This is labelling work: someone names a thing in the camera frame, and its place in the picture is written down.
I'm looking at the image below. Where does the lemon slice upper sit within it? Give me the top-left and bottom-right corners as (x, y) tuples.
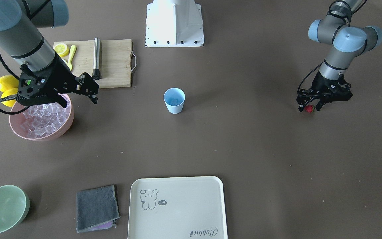
(53, 43), (69, 58)

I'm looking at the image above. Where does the whole lemon lower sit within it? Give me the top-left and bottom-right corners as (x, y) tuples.
(1, 87), (18, 107)

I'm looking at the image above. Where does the pile of clear ice cubes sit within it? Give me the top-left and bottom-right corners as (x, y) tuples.
(20, 102), (71, 139)

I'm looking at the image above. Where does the cream rabbit tray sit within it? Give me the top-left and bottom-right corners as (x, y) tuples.
(128, 176), (228, 239)

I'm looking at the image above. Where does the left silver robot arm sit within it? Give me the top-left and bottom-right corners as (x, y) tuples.
(296, 0), (382, 112)

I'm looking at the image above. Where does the clear ice cube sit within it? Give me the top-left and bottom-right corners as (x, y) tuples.
(167, 97), (183, 106)

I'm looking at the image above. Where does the grey folded cloth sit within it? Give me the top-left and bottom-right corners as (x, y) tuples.
(76, 185), (120, 233)

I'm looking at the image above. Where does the whole lemon upper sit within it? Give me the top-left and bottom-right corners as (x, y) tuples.
(0, 75), (19, 92)

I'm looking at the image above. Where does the bamboo cutting board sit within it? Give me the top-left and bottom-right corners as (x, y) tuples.
(64, 39), (133, 88)

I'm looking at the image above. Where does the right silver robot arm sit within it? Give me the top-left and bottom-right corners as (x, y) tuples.
(0, 0), (99, 114)

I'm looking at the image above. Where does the red strawberry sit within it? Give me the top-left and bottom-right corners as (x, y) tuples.
(304, 104), (315, 113)

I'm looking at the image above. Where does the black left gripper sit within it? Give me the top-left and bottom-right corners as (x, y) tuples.
(296, 71), (344, 112)

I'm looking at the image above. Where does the light blue cup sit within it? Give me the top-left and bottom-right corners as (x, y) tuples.
(163, 88), (185, 114)

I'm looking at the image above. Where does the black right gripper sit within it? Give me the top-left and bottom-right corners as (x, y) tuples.
(43, 53), (99, 108)

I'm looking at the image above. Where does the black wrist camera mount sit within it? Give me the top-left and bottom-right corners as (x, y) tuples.
(0, 63), (45, 115)
(329, 74), (353, 102)

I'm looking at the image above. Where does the pink bowl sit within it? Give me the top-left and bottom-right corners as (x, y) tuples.
(9, 94), (74, 141)

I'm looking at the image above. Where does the yellow plastic knife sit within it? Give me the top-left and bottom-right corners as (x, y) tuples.
(66, 45), (77, 71)

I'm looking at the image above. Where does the whole lemon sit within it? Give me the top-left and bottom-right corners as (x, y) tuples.
(0, 75), (19, 92)
(1, 87), (18, 107)

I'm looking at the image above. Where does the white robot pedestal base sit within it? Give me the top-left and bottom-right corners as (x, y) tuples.
(145, 0), (205, 47)

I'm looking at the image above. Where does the green bowl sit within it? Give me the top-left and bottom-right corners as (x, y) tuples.
(0, 185), (30, 233)

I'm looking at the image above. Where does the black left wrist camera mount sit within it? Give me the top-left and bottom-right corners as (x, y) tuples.
(329, 74), (353, 102)

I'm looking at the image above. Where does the steel muddler black tip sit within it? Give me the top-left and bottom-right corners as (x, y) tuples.
(92, 37), (102, 80)

